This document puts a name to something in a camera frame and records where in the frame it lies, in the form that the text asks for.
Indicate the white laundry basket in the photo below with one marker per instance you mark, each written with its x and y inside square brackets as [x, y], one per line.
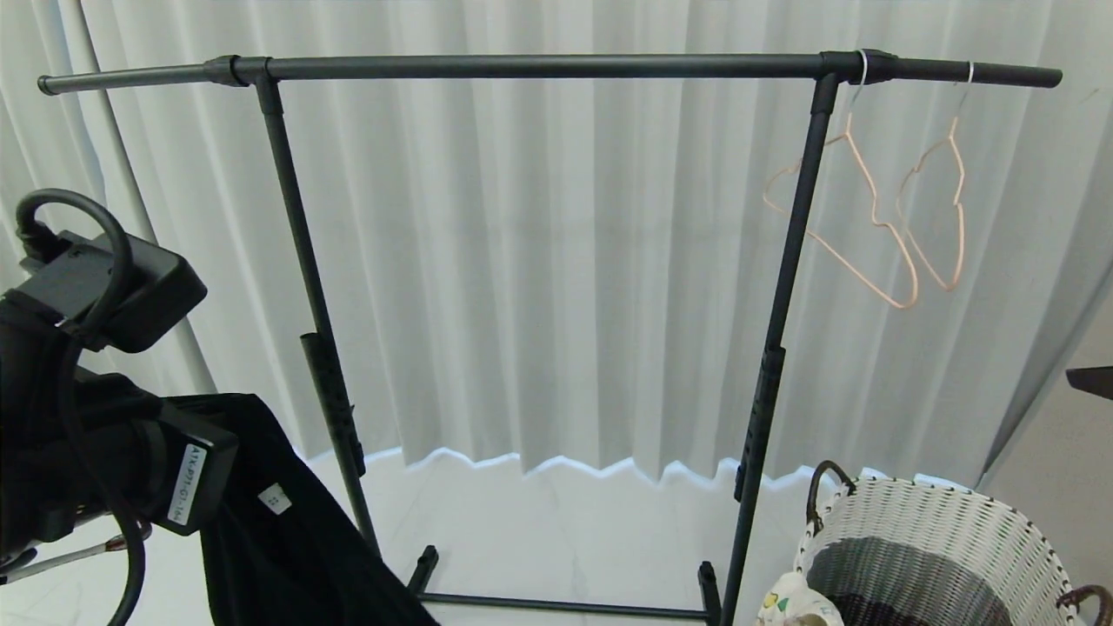
[948, 522]

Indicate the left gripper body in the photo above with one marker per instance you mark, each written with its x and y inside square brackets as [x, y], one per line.
[196, 474]

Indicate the cream printed garment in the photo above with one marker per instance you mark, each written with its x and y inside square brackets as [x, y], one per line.
[796, 604]

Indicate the pink clothes hanger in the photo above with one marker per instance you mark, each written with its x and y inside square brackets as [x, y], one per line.
[963, 252]
[915, 283]

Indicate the white curtain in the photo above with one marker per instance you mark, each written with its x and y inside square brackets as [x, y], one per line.
[539, 261]

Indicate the black clothes rack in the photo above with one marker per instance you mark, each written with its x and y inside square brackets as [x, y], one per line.
[522, 67]

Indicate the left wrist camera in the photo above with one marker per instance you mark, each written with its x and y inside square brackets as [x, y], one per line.
[130, 287]

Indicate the black garment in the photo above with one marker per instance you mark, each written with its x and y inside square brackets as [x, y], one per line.
[296, 565]

